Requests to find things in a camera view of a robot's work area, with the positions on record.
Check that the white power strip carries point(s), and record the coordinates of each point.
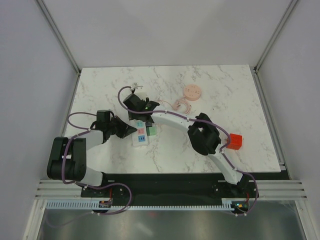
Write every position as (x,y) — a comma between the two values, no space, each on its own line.
(140,137)

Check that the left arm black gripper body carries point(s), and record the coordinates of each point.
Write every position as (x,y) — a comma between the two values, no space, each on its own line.
(113,126)

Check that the grey small charger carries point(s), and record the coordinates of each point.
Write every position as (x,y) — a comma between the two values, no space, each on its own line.
(149,124)

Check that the pink round power socket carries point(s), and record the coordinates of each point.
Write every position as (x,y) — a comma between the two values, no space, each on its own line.
(192,92)

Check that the white slotted cable duct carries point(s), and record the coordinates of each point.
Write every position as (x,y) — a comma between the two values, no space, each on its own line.
(146,203)

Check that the green cube adapter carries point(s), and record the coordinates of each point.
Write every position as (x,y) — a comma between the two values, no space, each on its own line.
(151,131)

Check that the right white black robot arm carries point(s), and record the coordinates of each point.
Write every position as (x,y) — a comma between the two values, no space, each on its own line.
(202,132)

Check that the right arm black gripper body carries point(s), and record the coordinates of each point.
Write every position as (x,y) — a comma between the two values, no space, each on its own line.
(132,116)

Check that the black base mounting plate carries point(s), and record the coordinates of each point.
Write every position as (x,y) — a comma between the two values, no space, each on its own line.
(172,185)

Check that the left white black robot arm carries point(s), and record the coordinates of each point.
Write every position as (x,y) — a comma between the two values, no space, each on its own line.
(68,156)

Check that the red cube adapter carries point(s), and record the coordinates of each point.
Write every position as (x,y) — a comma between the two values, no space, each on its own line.
(235,142)

